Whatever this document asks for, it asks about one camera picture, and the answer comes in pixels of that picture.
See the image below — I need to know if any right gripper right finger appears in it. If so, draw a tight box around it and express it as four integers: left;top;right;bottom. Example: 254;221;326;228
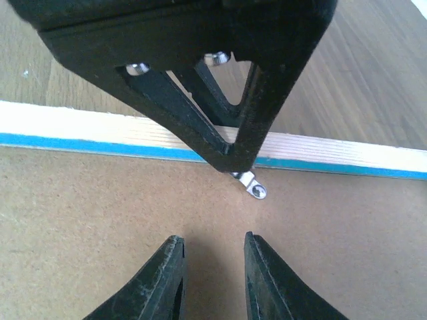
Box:
244;231;346;319

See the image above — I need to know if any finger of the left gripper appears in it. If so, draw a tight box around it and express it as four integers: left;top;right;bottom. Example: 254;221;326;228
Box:
40;13;330;172

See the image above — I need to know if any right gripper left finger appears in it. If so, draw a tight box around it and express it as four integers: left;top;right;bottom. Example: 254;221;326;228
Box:
85;235;185;319

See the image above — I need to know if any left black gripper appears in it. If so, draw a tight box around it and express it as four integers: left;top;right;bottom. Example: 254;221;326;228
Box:
9;1;338;127

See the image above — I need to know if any brown backing board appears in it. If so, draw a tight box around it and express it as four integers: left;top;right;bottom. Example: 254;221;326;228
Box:
1;148;426;319

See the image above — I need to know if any blue wooden picture frame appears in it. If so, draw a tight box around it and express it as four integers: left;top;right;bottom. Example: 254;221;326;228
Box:
1;101;426;180

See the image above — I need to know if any metal frame retaining clip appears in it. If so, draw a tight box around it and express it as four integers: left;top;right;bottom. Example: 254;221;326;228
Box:
230;171;267;199

